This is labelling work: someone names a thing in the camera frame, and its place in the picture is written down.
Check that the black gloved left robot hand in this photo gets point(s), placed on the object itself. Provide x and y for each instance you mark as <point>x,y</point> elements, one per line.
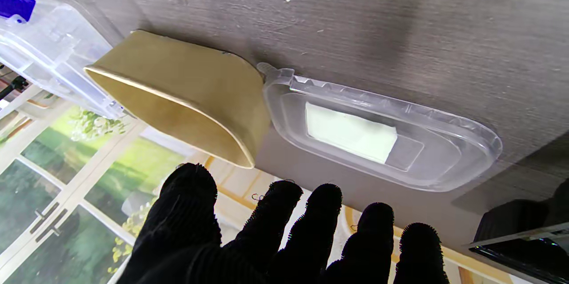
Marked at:
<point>186,230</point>

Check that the clear box with blue clips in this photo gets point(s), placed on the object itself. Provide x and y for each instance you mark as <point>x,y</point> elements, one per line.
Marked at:
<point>49,48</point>

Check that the clear lid with white label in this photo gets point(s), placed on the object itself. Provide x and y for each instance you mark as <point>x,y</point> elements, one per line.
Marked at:
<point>422,142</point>

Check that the brown kraft paper container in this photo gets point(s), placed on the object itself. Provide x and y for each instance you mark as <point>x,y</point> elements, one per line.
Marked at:
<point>186,79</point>

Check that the black plastic tray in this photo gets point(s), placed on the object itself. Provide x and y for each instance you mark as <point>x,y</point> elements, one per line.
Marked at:
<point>515,230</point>

